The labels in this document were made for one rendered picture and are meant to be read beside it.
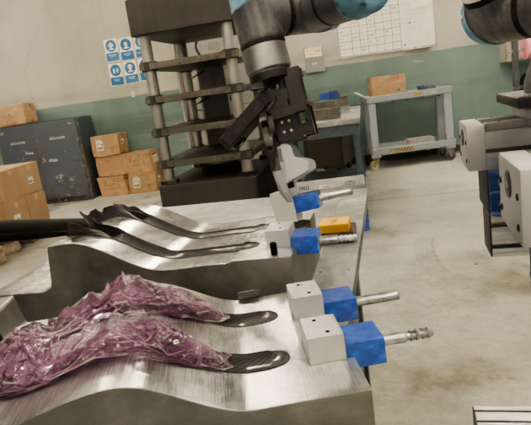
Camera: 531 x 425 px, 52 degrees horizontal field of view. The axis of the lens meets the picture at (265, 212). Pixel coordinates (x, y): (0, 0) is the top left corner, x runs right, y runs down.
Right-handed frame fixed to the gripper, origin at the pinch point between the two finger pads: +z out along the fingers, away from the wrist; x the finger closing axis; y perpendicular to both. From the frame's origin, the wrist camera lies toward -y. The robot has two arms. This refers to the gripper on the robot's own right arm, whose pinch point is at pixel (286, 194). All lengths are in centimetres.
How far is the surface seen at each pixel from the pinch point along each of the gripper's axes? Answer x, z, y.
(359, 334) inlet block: -36.8, 14.3, 11.5
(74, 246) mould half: -18.0, -0.4, -29.6
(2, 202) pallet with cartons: 327, -44, -321
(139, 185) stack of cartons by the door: 592, -44, -321
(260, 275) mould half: -16.9, 9.7, -3.0
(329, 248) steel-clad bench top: 15.4, 12.6, 2.3
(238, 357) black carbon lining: -38.0, 14.1, -1.0
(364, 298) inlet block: -25.3, 13.7, 11.5
